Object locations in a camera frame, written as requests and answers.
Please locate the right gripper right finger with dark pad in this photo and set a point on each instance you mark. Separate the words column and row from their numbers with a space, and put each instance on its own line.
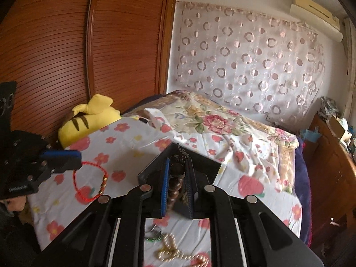
column 195, row 183

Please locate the yellow striped plush toy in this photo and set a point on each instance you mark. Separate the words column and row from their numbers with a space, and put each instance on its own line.
column 85, row 119

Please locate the wooden slatted headboard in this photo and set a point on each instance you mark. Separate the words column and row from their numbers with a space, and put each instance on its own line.
column 61, row 53

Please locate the blue paper on cabinet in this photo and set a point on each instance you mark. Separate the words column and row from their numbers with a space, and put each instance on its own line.
column 311, row 136

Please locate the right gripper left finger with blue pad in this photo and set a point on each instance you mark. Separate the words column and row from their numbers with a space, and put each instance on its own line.
column 160, row 190

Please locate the cardboard box on cabinet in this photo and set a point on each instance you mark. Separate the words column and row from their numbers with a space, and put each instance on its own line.
column 339, row 128

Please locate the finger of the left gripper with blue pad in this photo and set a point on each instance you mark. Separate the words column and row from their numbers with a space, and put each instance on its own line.
column 68, row 154

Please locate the finger of the left gripper with dark pad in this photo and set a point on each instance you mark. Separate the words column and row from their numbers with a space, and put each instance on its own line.
column 46, row 167

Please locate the sheer circle pattern curtain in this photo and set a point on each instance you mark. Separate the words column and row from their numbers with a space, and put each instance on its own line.
column 250, row 61

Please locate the green small jewelry piece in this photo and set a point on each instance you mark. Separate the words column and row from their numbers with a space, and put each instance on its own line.
column 154, row 234

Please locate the strawberry flower print bedspread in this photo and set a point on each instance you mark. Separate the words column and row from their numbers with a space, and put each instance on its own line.
column 144, row 194

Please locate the wooden side cabinet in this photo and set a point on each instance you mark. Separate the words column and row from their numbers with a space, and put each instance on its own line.
column 332, row 178

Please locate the black open jewelry box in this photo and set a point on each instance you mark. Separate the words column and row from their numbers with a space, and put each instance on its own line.
column 177, row 196

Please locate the person's left hand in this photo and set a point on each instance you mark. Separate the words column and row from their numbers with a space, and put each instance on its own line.
column 15, row 204

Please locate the wall air conditioner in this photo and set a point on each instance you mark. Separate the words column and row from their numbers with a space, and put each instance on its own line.
column 318, row 17

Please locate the floral quilt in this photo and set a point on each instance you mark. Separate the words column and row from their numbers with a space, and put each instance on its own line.
column 228, row 125

